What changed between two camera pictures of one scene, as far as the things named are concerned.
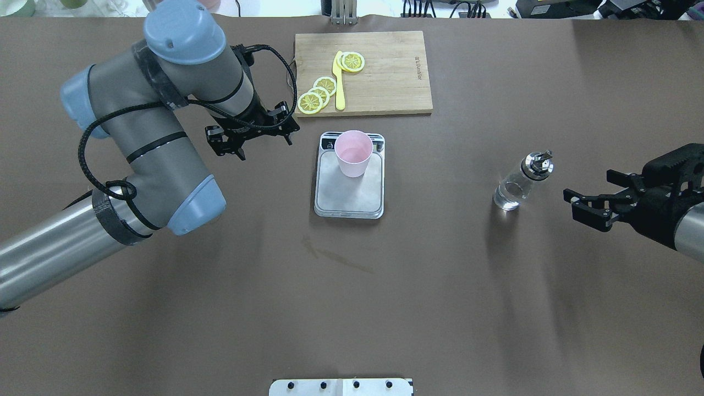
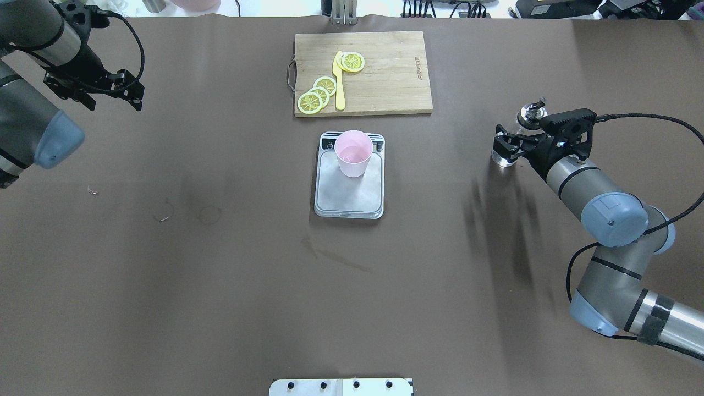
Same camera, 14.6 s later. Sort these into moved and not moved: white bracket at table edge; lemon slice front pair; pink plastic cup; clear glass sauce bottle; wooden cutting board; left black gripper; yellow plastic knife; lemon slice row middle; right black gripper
Moved: left black gripper; right black gripper; clear glass sauce bottle
Not moved: lemon slice row middle; lemon slice front pair; pink plastic cup; wooden cutting board; yellow plastic knife; white bracket at table edge
